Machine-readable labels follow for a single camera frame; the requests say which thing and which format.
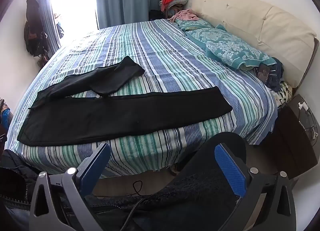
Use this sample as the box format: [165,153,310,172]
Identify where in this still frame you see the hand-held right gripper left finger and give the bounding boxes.
[29,143,112,231]

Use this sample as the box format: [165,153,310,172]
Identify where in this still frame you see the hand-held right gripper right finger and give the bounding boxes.
[214,143,297,231]

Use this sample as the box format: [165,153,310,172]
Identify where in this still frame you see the black pants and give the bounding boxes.
[17,56,233,147]

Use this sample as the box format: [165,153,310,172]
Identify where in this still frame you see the black clothes on floor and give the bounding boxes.
[85,132,248,231]

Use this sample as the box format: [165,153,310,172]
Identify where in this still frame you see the dark brown nightstand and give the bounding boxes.
[272,94,320,179]

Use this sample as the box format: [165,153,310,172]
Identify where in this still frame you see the black jacket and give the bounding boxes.
[0,149,38,231]

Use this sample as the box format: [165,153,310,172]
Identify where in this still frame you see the black and white patterned cloth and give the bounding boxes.
[274,81,293,107]

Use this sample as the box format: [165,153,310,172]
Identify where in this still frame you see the blue bag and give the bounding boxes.
[1,109,12,131]

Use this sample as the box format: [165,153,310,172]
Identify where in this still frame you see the dark clothes pile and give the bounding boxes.
[255,57,285,92]

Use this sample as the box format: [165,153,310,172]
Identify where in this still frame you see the teal patterned pillow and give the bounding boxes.
[205,29,277,69]
[175,18,227,37]

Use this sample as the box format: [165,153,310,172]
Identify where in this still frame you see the striped bed sheet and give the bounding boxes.
[4,19,278,178]

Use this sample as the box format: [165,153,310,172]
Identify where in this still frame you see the cream padded headboard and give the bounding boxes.
[190,0,317,89]

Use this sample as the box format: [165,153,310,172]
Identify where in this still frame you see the hanging dark clothes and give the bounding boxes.
[24,0,50,57]

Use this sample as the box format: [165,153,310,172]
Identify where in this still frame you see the pink cloth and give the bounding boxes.
[168,9,200,23]

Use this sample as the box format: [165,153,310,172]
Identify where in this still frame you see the striped blue curtain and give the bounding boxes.
[32,0,60,59]

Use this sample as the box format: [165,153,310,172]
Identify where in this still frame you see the black cable loop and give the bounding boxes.
[132,180,143,196]

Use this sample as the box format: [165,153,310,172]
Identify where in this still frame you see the thin black cable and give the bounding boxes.
[301,111,319,139]

